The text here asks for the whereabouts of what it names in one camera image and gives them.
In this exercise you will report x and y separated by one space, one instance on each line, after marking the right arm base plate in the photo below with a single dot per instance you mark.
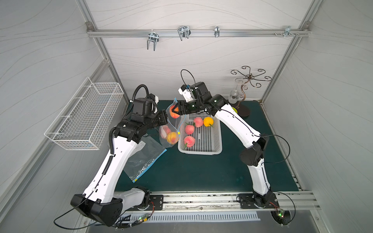
256 201

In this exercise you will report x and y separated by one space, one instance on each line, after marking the yellow peach back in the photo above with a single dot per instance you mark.
208 121

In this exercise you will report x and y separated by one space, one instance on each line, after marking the brown metal hook stand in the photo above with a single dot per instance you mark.
246 80

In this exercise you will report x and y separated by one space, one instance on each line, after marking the metal hook right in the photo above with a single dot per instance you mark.
287 33

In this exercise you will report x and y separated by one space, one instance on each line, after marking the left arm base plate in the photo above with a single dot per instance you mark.
151 202

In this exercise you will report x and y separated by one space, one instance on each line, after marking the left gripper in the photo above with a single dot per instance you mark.
161 118

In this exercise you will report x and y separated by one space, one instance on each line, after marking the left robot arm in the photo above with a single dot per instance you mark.
98 201

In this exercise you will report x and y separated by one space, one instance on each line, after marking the white plastic perforated basket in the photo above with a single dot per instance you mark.
207 139

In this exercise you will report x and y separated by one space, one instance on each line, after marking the clear zip-top bag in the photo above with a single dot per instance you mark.
144 156
174 124

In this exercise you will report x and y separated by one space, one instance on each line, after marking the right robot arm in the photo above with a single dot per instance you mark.
252 140

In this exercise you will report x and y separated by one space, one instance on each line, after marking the white wire wall basket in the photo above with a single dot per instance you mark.
84 121

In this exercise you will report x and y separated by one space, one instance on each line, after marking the pink peach back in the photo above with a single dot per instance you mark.
198 122

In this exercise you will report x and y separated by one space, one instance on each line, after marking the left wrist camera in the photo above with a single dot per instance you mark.
155 100

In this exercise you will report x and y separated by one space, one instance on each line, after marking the aluminium top rail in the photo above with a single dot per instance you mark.
169 33

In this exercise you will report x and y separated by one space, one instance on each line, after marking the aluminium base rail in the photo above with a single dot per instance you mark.
175 202

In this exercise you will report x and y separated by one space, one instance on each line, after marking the white vent strip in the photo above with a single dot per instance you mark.
190 217

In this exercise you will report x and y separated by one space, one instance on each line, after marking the small metal hook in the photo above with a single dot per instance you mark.
216 31

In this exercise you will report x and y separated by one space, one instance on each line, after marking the metal hook centre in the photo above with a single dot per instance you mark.
184 32

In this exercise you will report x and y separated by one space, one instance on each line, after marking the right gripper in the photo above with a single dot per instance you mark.
183 107

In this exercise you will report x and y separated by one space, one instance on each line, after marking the metal double hook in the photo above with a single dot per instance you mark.
153 38

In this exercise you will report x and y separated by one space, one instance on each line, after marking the orange yellow peach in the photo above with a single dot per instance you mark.
172 138

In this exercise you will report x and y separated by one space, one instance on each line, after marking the orange red peach front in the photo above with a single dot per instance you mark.
173 114

